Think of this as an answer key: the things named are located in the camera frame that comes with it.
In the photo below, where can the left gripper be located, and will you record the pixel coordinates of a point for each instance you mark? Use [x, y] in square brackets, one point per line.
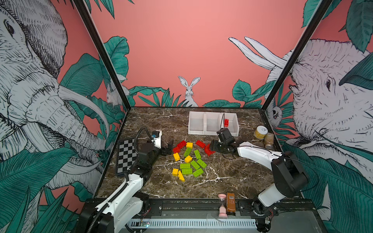
[169, 149]

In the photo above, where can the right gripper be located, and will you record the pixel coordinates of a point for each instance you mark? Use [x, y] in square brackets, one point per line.
[214, 145]

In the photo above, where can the red arch lego piece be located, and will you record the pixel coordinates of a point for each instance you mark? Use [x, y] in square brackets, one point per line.
[208, 150]

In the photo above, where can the green lego brick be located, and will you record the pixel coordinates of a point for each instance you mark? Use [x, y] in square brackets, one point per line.
[197, 154]
[185, 166]
[198, 172]
[188, 171]
[201, 163]
[195, 165]
[187, 152]

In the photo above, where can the white three-compartment bin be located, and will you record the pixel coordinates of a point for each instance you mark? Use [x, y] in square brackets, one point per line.
[208, 123]

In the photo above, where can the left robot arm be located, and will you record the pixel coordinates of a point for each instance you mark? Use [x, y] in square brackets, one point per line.
[113, 213]

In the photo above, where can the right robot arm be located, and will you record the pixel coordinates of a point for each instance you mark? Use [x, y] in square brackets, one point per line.
[288, 173]

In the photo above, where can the yellow lego brick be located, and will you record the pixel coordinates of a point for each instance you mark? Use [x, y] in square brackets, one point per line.
[180, 176]
[189, 145]
[176, 156]
[188, 159]
[175, 172]

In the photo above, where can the checkerboard calibration plate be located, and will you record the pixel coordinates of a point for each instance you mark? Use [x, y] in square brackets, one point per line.
[126, 157]

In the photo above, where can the brown spice jar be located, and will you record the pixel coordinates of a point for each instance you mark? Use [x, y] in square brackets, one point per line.
[269, 141]

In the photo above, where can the pink hourglass timer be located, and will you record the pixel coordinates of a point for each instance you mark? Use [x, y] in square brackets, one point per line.
[222, 209]

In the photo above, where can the white perforated rail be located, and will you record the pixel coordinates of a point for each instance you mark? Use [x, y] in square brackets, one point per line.
[189, 223]

